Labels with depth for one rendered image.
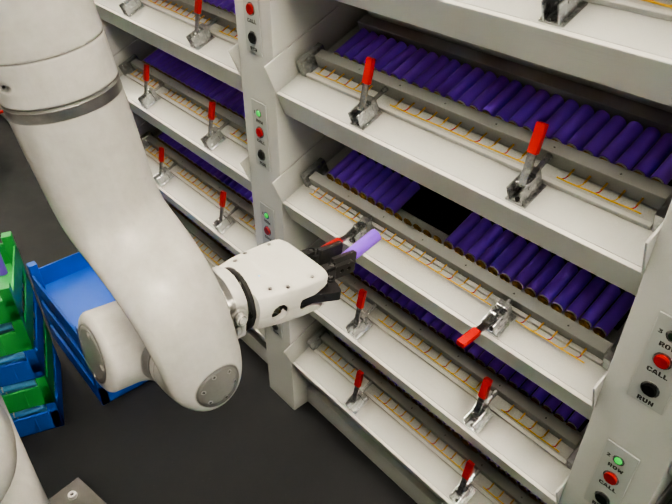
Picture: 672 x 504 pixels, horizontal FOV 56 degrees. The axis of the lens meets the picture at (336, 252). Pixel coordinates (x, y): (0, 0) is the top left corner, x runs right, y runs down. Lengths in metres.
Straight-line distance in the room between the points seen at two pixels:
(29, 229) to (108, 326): 1.64
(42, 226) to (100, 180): 1.73
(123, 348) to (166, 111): 0.92
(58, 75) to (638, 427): 0.68
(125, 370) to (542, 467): 0.61
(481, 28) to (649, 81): 0.18
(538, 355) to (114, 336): 0.52
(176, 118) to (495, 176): 0.83
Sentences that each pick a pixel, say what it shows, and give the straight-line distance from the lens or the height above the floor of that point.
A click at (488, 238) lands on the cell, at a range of 0.94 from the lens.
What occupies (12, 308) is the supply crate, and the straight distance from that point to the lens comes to 1.35.
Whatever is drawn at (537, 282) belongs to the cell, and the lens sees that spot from 0.89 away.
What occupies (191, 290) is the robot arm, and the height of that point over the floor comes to 0.81.
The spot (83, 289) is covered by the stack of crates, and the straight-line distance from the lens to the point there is 1.66.
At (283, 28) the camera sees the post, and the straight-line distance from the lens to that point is 1.01.
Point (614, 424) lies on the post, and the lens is 0.82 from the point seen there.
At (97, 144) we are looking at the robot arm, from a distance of 0.52.
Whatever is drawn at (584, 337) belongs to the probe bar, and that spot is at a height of 0.61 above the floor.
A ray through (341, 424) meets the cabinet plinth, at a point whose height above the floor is 0.03.
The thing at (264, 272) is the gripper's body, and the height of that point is 0.71.
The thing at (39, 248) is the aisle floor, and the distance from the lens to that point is 2.15.
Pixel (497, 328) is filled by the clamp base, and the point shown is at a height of 0.58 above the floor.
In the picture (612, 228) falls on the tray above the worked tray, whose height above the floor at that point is 0.78.
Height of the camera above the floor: 1.15
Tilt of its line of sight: 37 degrees down
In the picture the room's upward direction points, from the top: straight up
